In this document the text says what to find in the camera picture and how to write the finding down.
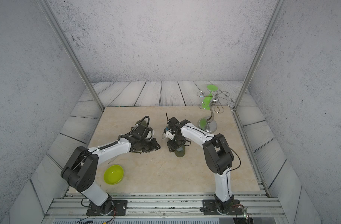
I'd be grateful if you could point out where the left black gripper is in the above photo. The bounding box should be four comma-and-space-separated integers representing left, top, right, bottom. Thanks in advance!
140, 138, 163, 153

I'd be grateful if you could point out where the olive green shoe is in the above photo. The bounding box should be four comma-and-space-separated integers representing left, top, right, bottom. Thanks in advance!
162, 131, 186, 157
108, 120, 149, 164

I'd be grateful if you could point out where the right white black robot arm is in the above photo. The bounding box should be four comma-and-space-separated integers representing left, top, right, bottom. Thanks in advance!
164, 117, 239, 215

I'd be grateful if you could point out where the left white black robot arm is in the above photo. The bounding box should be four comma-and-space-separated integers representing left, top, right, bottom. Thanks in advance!
60, 116, 160, 216

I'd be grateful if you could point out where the lime green bowl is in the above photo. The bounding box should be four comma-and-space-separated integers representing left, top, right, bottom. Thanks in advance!
103, 165, 124, 185

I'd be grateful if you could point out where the green plastic wine glass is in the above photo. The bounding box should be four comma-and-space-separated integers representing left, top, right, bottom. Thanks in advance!
199, 85, 218, 110

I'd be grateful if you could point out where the silver metal cup stand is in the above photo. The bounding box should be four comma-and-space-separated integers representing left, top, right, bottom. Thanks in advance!
197, 89, 235, 133

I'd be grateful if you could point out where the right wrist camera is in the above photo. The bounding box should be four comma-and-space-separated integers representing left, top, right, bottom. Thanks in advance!
162, 126, 175, 141

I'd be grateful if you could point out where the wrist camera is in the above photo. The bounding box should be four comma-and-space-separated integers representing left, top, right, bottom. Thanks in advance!
146, 127, 154, 140
162, 126, 175, 141

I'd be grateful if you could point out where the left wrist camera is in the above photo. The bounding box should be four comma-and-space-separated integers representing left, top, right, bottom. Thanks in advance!
146, 127, 154, 140

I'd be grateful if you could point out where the aluminium front rail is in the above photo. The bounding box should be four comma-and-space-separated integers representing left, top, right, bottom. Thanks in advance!
43, 193, 288, 224

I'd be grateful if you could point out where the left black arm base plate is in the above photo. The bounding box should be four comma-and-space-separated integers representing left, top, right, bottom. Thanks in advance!
86, 200, 128, 216

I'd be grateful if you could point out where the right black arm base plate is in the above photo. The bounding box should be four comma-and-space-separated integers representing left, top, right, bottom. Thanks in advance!
200, 199, 243, 216

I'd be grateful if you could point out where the right aluminium frame post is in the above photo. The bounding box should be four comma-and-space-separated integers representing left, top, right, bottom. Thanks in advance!
233, 0, 286, 111

